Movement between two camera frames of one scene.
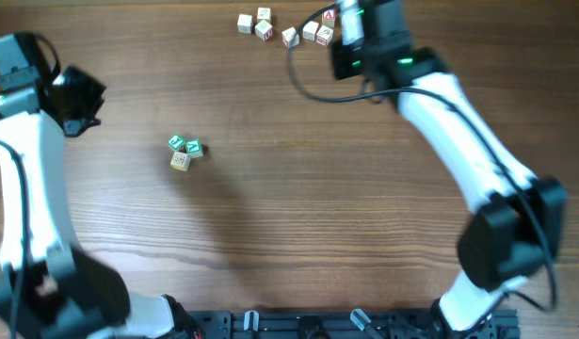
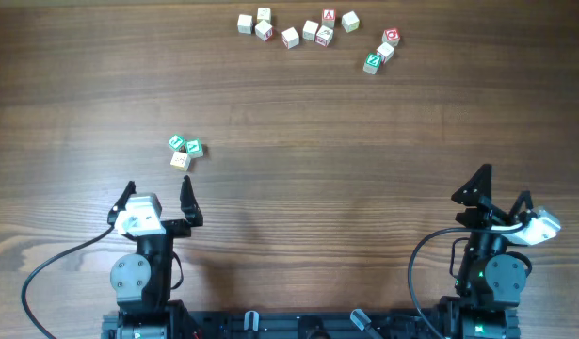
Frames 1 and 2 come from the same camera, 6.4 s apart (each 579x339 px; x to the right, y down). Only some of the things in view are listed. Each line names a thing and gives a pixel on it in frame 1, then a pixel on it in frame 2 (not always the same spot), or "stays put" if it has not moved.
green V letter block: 193,148 stays put
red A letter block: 329,18 stays put
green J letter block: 175,142 stays put
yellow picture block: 180,161 stays put
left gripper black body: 82,100 -> 174,226
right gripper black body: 351,62 -> 485,217
